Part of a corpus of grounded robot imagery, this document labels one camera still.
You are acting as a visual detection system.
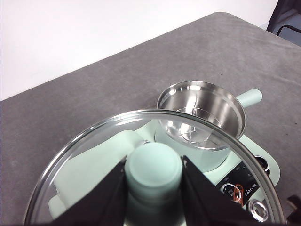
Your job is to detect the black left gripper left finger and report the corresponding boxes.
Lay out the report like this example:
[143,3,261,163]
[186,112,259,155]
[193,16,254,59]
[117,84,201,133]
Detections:
[50,156,128,226]

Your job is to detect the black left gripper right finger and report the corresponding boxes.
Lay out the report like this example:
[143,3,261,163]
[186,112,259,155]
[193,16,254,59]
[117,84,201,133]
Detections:
[182,154,258,226]

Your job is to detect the glass pot lid green knob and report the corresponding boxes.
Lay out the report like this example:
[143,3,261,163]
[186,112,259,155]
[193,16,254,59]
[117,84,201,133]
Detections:
[23,108,289,226]

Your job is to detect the silver control knob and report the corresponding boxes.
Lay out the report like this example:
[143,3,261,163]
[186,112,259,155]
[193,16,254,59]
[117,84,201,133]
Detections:
[255,155,271,172]
[222,183,243,203]

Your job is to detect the green breakfast machine base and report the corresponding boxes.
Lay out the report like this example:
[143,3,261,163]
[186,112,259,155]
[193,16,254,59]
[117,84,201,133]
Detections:
[48,120,282,226]

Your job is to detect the green pot with handle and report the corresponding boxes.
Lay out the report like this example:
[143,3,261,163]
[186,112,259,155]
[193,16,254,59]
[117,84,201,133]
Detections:
[154,80,263,174]

